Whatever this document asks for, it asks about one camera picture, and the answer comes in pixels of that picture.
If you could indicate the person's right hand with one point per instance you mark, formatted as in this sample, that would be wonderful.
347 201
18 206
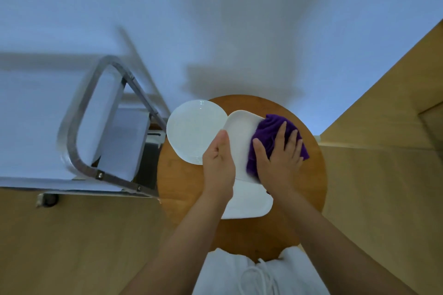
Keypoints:
280 170

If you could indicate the person's left hand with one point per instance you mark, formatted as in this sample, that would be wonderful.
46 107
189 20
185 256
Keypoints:
219 170

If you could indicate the white oblong serving plate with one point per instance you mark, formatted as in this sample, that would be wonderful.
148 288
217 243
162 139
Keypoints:
249 201
240 139

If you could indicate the purple cleaning cloth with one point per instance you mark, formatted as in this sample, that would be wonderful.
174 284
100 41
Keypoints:
268 129

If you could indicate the stack of white round plates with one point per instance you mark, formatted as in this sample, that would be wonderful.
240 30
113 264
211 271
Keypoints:
193 129

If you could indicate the steel three-tier cart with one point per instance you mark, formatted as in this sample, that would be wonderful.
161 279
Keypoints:
31 122

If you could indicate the person's left forearm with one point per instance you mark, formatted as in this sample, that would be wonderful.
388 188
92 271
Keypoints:
176 250

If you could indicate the person's right forearm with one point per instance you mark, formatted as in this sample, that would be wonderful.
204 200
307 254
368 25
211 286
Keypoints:
346 250

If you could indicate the person's white garment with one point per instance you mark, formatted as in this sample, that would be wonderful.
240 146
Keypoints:
218 274

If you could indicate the round wooden side table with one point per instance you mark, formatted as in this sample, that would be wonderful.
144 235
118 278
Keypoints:
304 201

